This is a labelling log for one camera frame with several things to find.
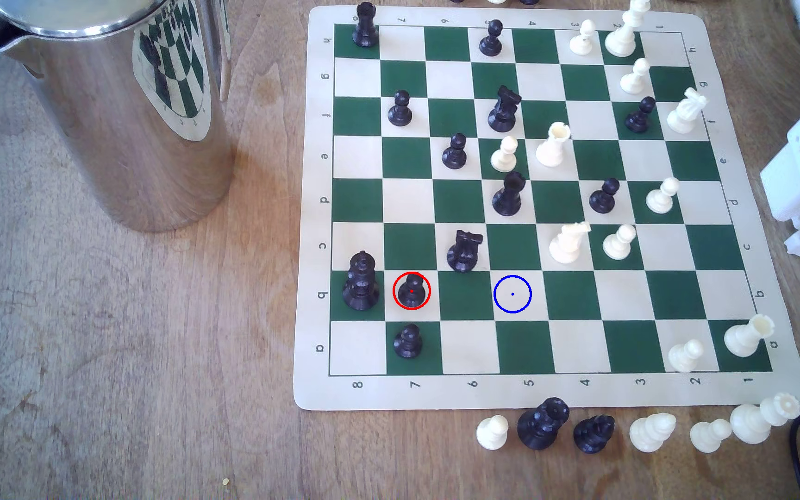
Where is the white chess king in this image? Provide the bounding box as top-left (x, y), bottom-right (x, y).
top-left (604, 0), bottom-right (651, 58)

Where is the white chess bishop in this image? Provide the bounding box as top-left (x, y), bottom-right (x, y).
top-left (628, 412), bottom-right (677, 454)

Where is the white chess queen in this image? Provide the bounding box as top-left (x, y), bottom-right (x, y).
top-left (730, 392), bottom-right (800, 445)

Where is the white chess rook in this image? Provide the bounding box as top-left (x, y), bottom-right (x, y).
top-left (724, 314), bottom-right (776, 358)
top-left (535, 121), bottom-right (572, 168)

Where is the green and cream chess mat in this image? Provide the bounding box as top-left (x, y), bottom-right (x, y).
top-left (293, 6), bottom-right (800, 412)

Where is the white chess knight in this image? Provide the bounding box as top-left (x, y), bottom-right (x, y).
top-left (549, 221), bottom-right (593, 265)
top-left (667, 87), bottom-right (708, 135)

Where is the black chess king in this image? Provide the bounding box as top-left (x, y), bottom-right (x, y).
top-left (342, 250), bottom-right (381, 311)

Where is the black chess bishop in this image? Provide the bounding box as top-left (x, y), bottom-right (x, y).
top-left (492, 171), bottom-right (527, 217)

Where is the white chess pawn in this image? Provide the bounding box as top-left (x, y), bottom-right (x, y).
top-left (646, 177), bottom-right (681, 215)
top-left (569, 19), bottom-right (598, 56)
top-left (490, 135), bottom-right (519, 174)
top-left (476, 414), bottom-right (510, 451)
top-left (690, 418), bottom-right (733, 454)
top-left (620, 57), bottom-right (651, 95)
top-left (668, 339), bottom-right (706, 374)
top-left (603, 224), bottom-right (638, 261)

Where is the black chess pawn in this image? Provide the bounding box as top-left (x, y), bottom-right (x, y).
top-left (394, 324), bottom-right (423, 360)
top-left (479, 19), bottom-right (504, 58)
top-left (589, 178), bottom-right (621, 215)
top-left (387, 89), bottom-right (414, 127)
top-left (625, 96), bottom-right (657, 134)
top-left (442, 132), bottom-right (468, 170)
top-left (398, 273), bottom-right (426, 309)

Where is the black chess queen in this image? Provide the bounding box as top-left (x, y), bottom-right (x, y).
top-left (517, 397), bottom-right (571, 451)

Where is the shiny stainless steel pitcher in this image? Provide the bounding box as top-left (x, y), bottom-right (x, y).
top-left (0, 0), bottom-right (238, 233)

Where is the black chess knight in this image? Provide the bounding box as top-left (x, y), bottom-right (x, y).
top-left (446, 230), bottom-right (484, 273)
top-left (487, 85), bottom-right (522, 133)

